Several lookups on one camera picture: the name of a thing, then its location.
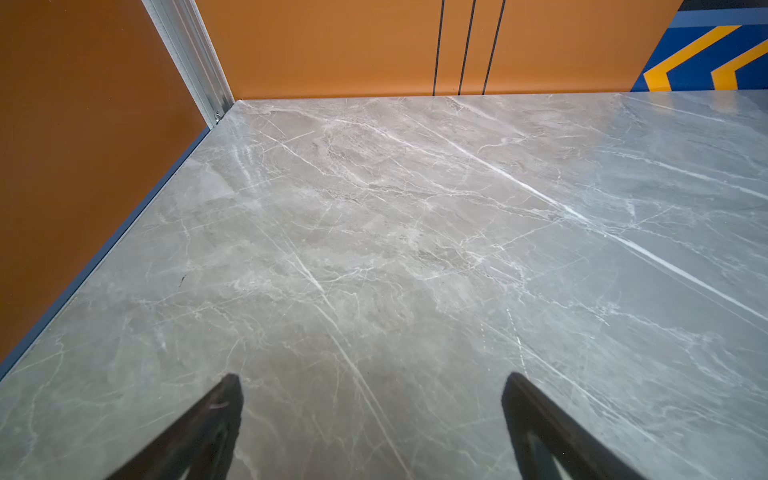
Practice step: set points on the aluminium corner post left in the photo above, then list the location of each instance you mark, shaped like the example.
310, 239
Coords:
183, 32

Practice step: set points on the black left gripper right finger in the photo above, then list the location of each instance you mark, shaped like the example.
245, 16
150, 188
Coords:
548, 443

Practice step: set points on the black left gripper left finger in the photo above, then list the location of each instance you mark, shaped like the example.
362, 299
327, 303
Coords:
198, 445

